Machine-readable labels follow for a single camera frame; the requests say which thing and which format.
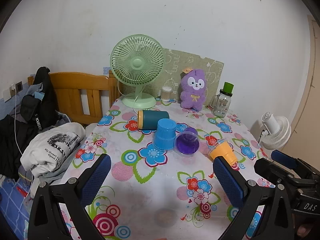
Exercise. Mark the beige door frame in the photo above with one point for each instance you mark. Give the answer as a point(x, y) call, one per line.
point(312, 80)

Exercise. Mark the glass jar with green lid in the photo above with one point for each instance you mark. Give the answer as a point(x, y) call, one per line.
point(222, 105)

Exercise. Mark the wall socket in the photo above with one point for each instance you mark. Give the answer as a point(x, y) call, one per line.
point(18, 87)

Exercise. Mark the black jacket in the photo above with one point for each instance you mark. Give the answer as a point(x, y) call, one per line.
point(43, 92)

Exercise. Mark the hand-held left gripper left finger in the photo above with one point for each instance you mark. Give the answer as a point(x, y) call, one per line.
point(96, 177)

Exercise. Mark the wooden bed headboard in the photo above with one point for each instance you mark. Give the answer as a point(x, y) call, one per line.
point(72, 80)

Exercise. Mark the cotton swab container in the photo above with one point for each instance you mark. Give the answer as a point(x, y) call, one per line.
point(166, 93)

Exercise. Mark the blue checkered bed sheet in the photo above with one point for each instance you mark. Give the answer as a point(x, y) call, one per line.
point(12, 210)

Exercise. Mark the white printed t-shirt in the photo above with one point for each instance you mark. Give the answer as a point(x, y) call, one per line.
point(50, 145)

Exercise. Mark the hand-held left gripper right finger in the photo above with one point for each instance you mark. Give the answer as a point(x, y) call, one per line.
point(228, 182)

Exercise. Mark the teal cup with orange rim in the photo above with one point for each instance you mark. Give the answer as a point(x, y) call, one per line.
point(155, 119)

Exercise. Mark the orange plastic cup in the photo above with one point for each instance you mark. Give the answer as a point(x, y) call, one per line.
point(223, 151)

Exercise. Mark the black cloth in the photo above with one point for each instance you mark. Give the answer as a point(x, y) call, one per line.
point(10, 145)

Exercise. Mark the white fan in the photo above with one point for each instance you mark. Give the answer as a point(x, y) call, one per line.
point(275, 132)

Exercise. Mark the grey clothing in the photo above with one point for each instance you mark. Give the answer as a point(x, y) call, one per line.
point(53, 173)

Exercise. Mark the blue plastic cup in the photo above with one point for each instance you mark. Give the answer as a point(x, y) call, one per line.
point(163, 136)

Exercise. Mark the purple transparent cup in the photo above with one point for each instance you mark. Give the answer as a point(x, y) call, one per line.
point(187, 143)

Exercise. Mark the floral tablecloth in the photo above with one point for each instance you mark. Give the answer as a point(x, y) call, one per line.
point(155, 180)

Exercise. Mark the person's right hand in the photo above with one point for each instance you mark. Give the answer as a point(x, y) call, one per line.
point(304, 230)

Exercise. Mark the green desk fan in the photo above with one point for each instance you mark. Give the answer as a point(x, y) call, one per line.
point(137, 62)

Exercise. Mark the purple plush toy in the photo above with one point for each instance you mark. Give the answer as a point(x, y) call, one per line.
point(193, 92)

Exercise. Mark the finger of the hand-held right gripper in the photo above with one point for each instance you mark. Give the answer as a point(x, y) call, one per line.
point(266, 167)
point(285, 158)

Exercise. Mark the green patterned board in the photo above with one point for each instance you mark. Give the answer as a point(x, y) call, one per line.
point(180, 60)

